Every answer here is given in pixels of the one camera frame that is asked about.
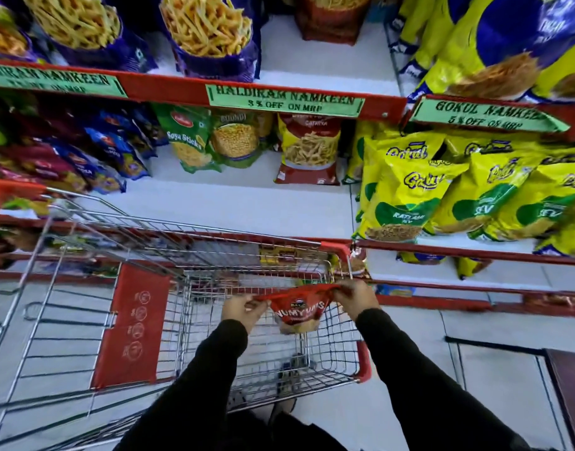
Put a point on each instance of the person's right fingers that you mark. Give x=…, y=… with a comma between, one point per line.
x=344, y=293

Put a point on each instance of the green shelf label strip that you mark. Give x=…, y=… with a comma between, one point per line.
x=52, y=81
x=485, y=115
x=285, y=100

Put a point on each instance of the person's black clothing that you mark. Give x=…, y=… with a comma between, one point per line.
x=287, y=434

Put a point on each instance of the green packet of soya sticks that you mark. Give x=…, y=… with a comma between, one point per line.
x=189, y=136

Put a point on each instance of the person's left forearm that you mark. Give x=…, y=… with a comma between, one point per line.
x=198, y=394

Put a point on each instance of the white shelf with red edge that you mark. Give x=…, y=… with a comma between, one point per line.
x=456, y=246
x=513, y=277
x=250, y=206
x=315, y=60
x=574, y=124

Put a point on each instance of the small yellow blue packet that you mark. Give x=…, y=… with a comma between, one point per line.
x=421, y=258
x=470, y=266

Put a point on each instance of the pile of blue maroon packets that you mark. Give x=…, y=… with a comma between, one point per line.
x=66, y=150

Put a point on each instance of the green packet of yellow balls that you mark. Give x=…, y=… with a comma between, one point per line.
x=238, y=138

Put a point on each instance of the person's right forearm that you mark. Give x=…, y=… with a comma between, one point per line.
x=423, y=385

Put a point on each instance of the person's left hand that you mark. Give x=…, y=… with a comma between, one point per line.
x=240, y=309

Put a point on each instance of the large yellow blue snack bag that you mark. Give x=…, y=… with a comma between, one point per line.
x=499, y=46

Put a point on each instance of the blue yellow flat packet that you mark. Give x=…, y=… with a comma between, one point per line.
x=395, y=290

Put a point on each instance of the blue packet of yellow sticks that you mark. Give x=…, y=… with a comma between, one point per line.
x=3, y=37
x=88, y=28
x=212, y=32

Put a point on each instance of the narrow yellow blue snack bag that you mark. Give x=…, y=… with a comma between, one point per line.
x=405, y=13
x=426, y=28

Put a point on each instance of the person's right hand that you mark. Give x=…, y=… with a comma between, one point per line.
x=360, y=298

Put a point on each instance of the dark red snack bag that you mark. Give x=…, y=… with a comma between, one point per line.
x=332, y=18

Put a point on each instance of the dark brown cabinet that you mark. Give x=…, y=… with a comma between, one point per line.
x=571, y=394

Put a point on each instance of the red snack packet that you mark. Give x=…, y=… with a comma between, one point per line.
x=299, y=307

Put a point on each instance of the pile of yellow green packets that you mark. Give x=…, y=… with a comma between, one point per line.
x=456, y=187

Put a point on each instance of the red plastic cart seat flap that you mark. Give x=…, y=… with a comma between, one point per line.
x=132, y=324

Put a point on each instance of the person's left fingers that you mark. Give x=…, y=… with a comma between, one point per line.
x=258, y=306

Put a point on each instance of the red yellow packet of sticks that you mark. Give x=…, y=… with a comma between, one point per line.
x=310, y=147

